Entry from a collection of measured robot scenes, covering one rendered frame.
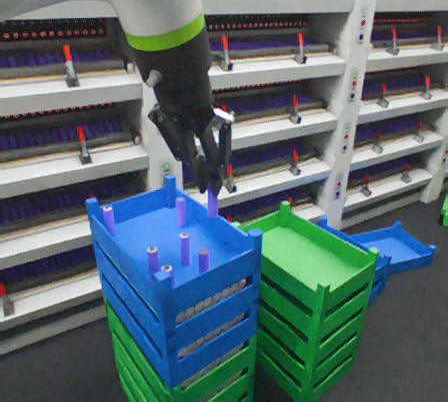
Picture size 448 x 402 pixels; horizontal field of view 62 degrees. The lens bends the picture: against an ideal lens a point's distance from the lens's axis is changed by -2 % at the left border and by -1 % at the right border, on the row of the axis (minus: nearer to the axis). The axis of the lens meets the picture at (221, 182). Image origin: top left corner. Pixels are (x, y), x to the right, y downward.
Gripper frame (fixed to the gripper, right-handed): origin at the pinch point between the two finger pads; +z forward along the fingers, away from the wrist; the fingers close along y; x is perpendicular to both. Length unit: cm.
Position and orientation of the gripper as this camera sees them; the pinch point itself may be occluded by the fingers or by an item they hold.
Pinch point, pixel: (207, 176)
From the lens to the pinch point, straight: 62.8
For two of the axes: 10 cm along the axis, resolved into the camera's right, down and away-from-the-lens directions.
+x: 3.4, -7.5, 5.7
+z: 1.6, 6.4, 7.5
